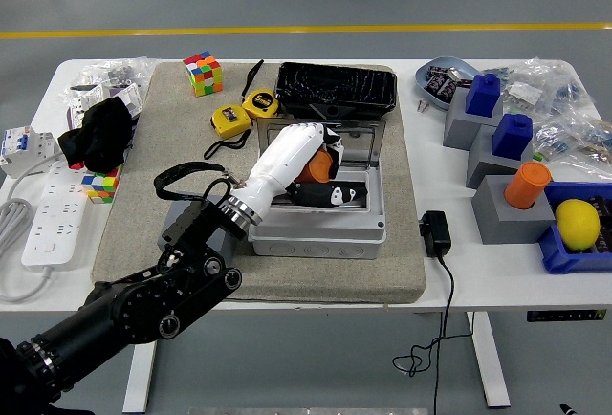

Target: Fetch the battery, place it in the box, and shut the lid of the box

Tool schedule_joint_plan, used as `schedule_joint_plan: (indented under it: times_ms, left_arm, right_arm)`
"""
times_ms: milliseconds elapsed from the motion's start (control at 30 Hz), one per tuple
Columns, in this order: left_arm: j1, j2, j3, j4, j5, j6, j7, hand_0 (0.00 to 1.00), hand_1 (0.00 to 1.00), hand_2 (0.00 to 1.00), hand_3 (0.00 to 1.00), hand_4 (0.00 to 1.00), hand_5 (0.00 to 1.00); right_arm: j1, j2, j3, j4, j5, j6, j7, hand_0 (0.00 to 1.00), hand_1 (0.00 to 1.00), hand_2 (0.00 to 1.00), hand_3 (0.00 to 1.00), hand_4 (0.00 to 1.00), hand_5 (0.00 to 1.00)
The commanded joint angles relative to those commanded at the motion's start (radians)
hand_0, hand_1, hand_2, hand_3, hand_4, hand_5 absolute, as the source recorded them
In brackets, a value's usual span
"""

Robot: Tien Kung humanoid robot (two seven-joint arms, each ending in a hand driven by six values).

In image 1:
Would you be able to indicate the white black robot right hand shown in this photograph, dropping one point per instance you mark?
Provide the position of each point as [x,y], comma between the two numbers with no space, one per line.
[567,409]

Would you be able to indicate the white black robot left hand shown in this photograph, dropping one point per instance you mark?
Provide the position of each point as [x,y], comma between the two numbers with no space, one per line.
[282,161]

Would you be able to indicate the orange cylinder battery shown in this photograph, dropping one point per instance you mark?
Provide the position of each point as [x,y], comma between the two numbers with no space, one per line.
[313,168]
[528,185]

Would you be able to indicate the transparent hinged box lid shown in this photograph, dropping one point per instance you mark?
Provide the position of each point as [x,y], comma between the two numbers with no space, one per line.
[363,147]

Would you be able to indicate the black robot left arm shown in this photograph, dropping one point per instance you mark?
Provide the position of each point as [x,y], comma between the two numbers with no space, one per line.
[143,310]

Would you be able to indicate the grey electrical junction box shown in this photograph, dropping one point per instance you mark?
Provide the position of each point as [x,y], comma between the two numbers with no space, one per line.
[315,243]

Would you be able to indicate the blue block battery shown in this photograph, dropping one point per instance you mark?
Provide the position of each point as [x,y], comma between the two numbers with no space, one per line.
[483,94]
[512,137]

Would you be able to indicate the yellow tape measure 5m label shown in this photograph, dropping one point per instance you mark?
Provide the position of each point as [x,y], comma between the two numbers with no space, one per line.
[262,104]

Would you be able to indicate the yellow tape measure black label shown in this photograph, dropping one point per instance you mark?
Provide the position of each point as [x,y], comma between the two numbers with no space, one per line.
[230,121]

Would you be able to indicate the white table leg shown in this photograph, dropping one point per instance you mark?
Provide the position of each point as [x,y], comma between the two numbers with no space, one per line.
[492,362]
[141,377]

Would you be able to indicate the black table control panel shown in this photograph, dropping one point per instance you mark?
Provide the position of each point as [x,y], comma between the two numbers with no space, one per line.
[566,315]

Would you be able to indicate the black plastic tray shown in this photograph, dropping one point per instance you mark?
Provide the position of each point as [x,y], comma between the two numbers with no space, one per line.
[334,82]

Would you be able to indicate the colourful puzzle cube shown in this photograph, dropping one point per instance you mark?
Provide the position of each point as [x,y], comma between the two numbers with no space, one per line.
[100,185]
[204,75]

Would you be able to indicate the grey block with round hole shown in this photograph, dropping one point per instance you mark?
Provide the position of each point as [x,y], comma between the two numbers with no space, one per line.
[174,214]

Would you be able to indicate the small metal pins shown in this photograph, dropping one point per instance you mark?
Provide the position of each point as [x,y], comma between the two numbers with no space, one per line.
[422,106]

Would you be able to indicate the blue plastic bin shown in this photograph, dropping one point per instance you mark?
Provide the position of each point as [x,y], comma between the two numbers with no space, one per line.
[554,252]

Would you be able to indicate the light blue dish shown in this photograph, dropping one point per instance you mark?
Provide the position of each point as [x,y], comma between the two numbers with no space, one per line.
[428,92]

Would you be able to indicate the white small cartons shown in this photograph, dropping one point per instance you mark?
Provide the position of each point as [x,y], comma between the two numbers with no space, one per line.
[130,97]

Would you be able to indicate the dark snack packets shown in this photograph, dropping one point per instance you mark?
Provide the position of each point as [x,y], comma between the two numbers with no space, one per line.
[442,82]

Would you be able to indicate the grey block holder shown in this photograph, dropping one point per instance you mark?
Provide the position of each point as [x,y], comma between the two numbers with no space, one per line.
[487,166]
[459,128]
[507,226]

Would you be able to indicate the clear bags of small parts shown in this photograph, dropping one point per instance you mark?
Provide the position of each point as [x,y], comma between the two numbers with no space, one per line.
[124,68]

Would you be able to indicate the black cloth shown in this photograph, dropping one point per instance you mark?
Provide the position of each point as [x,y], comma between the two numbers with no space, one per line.
[100,133]

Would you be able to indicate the yellow lemon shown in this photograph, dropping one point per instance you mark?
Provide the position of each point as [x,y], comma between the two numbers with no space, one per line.
[577,224]

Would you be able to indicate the dark brown packets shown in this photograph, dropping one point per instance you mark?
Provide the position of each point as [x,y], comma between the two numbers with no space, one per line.
[603,209]

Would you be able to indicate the white power strip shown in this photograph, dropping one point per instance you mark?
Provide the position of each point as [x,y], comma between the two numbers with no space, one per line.
[55,224]

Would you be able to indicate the white circuit breaker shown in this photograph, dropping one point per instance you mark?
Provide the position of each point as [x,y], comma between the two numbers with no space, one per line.
[24,147]

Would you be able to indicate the clear bags of components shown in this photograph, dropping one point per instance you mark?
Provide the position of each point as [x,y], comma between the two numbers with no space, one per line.
[554,94]

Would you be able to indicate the black triangular bracket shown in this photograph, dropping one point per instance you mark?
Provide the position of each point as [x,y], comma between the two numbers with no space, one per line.
[330,110]

